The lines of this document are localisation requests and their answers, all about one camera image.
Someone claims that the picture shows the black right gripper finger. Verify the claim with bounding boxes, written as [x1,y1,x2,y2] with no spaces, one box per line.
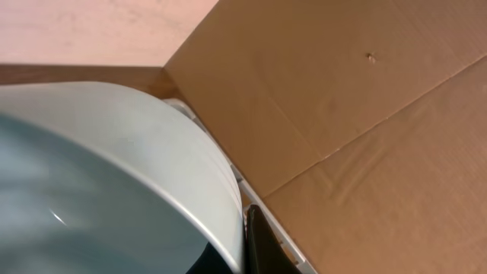
[246,205,301,274]

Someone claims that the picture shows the mint green bowl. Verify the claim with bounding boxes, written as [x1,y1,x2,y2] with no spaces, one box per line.
[1,82,244,273]

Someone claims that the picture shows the grey dishwasher rack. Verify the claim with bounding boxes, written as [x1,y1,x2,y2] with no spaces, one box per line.
[164,98,317,274]

